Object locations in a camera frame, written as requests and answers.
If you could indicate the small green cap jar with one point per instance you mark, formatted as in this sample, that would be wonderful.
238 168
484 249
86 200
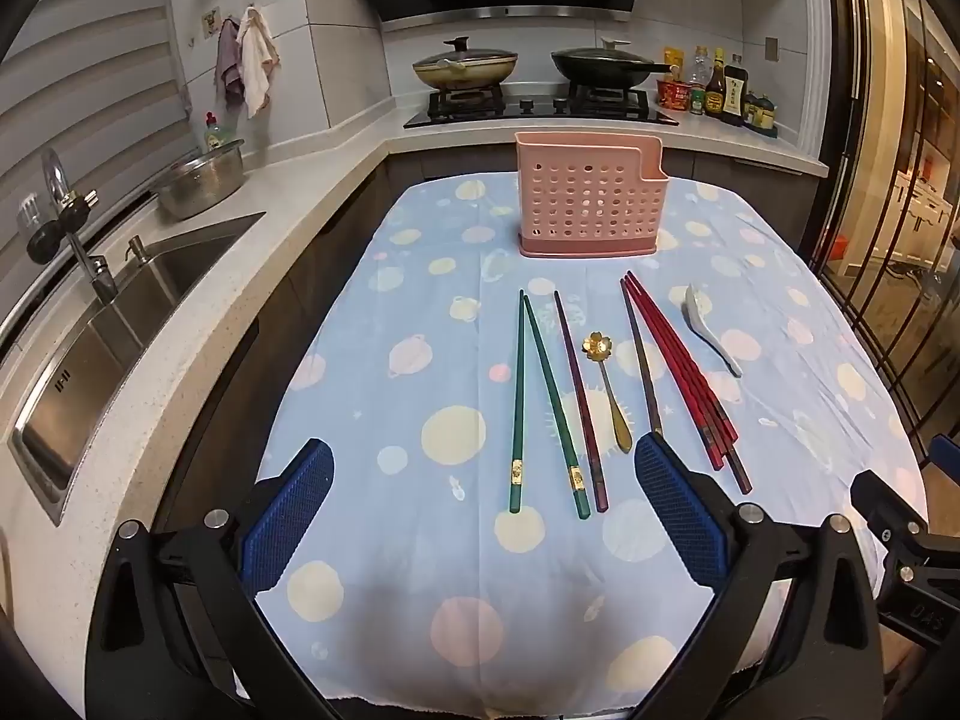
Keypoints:
698 101

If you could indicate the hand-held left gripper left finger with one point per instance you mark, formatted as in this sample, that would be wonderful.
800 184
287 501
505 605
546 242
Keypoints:
289 514

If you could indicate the black wok with lid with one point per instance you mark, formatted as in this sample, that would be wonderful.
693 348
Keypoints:
604 64

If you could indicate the glass sliding door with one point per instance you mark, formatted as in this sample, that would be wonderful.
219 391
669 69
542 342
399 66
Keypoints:
892 165

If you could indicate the green chopstick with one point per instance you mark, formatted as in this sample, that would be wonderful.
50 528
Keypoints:
517 405
553 405

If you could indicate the purple chopstick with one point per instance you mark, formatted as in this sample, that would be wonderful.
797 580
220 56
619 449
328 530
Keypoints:
579 397

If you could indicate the dark brown chopstick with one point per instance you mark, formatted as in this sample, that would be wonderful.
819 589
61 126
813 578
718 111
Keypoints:
739 465

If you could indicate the dark condiment jars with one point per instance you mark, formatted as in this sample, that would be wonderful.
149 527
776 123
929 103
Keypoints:
763 116

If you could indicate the yellow seasoning packet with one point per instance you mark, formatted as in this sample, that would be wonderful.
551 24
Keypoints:
673 64

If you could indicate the green dish soap bottle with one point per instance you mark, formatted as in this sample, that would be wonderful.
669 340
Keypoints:
214 133

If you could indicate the blue planet print tablecloth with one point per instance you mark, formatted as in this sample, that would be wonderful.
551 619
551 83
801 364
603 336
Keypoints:
442 315

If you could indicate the chrome kitchen faucet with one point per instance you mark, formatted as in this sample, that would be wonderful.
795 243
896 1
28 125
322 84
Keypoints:
71 225

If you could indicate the soy sauce bottle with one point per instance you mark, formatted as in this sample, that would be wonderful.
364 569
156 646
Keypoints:
715 86

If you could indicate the sink soap pump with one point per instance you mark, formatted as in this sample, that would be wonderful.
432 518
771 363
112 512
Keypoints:
136 249

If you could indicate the wall outlet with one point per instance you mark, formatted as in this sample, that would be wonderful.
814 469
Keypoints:
772 48

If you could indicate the dark grey chopstick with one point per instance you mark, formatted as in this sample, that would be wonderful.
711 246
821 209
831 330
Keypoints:
641 367

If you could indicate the purple hanging towel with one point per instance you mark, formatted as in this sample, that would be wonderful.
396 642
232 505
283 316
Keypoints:
227 64

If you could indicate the white window blind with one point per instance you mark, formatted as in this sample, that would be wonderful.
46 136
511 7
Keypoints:
82 75

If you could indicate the white hanging towel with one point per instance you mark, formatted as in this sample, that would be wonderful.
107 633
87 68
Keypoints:
256 60

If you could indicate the beige pan with lid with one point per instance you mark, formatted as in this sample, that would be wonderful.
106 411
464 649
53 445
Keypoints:
465 64

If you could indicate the gold flower spoon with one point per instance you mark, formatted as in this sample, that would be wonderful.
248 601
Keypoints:
609 397

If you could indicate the white ceramic spoon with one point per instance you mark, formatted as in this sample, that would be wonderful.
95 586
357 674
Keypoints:
709 334

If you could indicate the dark sauce bottle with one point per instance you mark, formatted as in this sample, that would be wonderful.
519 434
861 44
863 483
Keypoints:
735 94

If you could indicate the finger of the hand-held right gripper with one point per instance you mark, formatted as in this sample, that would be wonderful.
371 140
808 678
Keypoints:
948 457
889 502

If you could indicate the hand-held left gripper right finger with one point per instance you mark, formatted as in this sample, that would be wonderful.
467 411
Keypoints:
679 514

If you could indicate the pink perforated utensil holder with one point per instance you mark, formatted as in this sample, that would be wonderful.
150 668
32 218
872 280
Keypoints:
591 195

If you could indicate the black gas stove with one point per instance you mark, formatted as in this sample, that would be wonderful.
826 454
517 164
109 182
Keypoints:
540 109

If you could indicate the stainless steel sink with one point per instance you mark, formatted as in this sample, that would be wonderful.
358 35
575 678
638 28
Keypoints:
112 360

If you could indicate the clear plastic bottle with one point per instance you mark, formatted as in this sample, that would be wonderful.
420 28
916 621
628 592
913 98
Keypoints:
700 66

